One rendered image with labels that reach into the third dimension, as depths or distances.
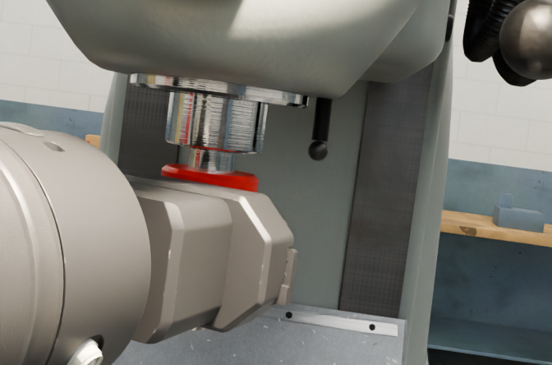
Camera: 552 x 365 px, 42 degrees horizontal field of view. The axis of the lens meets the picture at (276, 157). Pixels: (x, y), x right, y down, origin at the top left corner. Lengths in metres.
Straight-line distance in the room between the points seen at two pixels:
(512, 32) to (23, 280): 0.18
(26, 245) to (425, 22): 0.31
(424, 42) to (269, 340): 0.38
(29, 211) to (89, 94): 4.60
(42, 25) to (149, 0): 4.67
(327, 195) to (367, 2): 0.46
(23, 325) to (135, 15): 0.12
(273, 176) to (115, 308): 0.51
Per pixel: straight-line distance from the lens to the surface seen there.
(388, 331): 0.73
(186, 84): 0.31
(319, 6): 0.26
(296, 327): 0.73
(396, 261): 0.72
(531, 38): 0.26
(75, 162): 0.23
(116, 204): 0.23
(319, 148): 0.34
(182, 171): 0.33
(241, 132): 0.33
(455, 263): 4.69
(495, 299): 4.78
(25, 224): 0.19
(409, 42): 0.45
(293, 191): 0.72
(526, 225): 4.08
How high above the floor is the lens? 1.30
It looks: 3 degrees down
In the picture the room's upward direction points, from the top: 7 degrees clockwise
